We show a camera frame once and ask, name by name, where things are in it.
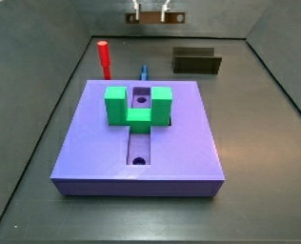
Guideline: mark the black angle fixture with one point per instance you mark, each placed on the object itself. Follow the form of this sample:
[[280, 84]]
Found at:
[[196, 60]]

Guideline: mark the green U-shaped block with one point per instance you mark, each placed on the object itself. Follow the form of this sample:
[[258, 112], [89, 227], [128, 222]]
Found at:
[[149, 109]]

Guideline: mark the brown T-shaped block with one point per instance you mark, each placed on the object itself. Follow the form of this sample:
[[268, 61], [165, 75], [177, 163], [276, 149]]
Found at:
[[156, 17]]

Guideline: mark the red peg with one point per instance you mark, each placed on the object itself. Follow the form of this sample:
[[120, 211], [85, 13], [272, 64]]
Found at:
[[105, 58]]

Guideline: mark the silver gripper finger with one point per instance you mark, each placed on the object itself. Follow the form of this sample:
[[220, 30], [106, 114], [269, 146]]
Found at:
[[164, 10], [137, 8]]

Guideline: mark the blue peg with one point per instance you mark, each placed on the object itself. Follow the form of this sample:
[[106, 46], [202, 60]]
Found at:
[[145, 73]]

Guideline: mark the purple base block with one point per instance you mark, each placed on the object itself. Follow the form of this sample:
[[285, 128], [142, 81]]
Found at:
[[100, 164]]

